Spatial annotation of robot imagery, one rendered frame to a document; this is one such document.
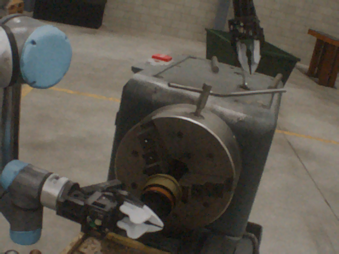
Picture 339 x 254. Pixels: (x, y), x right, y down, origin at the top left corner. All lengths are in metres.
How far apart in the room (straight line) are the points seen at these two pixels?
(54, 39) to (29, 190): 0.33
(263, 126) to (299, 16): 10.31
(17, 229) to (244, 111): 0.66
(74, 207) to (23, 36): 0.36
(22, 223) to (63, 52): 0.40
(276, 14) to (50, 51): 10.60
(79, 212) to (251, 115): 0.55
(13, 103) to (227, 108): 0.57
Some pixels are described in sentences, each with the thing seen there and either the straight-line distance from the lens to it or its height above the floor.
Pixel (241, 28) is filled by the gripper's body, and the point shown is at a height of 1.47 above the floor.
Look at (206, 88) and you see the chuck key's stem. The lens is 1.05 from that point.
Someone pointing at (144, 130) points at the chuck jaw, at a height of 1.18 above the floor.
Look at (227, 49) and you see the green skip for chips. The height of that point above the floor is 0.74.
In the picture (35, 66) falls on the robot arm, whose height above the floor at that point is 1.36.
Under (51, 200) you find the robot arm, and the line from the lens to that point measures 0.91.
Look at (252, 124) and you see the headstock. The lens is 1.18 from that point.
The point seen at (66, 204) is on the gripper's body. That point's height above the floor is 1.07.
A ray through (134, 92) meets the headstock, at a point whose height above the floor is 1.21.
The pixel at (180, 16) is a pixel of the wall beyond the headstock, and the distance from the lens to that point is 10.97.
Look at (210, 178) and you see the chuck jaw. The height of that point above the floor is 1.11.
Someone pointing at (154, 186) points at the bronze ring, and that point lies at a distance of 0.98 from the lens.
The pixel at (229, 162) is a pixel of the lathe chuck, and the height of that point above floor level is 1.16.
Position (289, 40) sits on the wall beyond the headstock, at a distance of 11.47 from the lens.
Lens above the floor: 1.56
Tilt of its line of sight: 20 degrees down
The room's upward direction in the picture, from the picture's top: 12 degrees clockwise
